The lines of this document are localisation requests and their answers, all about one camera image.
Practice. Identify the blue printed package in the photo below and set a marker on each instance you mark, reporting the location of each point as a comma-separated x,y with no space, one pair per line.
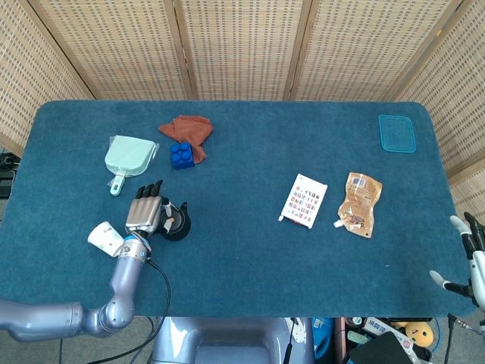
322,335

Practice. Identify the grey blue robot torso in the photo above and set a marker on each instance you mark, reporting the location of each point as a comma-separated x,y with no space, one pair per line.
227,341

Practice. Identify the white printed carton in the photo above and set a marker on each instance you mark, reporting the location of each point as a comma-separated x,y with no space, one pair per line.
382,328

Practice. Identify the white part with black stick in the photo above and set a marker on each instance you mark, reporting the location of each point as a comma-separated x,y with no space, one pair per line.
299,331

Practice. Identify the blue toy building block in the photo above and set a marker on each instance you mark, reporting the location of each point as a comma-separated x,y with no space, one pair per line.
182,157

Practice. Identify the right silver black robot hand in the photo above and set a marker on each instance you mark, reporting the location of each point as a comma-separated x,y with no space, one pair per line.
478,273

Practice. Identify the yellow emoji plush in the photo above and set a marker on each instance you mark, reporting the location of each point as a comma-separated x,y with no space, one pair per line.
418,333

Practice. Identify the white snack packet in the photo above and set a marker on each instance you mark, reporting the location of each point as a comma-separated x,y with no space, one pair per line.
303,201

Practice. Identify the brown spout pouch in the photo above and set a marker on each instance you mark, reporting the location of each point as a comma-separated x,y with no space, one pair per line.
358,206

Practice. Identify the woven bamboo folding screen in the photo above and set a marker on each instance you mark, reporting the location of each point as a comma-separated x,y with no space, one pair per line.
242,45

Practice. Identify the white paper cup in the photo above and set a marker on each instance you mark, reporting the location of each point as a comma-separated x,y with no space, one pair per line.
104,237

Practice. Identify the rust orange cloth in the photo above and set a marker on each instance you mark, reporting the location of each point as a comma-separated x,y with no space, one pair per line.
191,129

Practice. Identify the mint green comb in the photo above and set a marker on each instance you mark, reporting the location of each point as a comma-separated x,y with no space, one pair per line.
358,337

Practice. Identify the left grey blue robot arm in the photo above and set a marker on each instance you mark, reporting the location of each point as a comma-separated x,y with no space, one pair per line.
121,288

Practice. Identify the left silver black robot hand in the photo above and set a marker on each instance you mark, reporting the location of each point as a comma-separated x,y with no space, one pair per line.
146,212

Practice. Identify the mint green dustpan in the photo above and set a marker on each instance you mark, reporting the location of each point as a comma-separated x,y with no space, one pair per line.
127,157

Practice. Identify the blue felt table mat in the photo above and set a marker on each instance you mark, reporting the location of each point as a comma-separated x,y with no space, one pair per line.
242,273

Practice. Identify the clear blue container lid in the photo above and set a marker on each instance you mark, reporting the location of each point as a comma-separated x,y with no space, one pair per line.
397,133

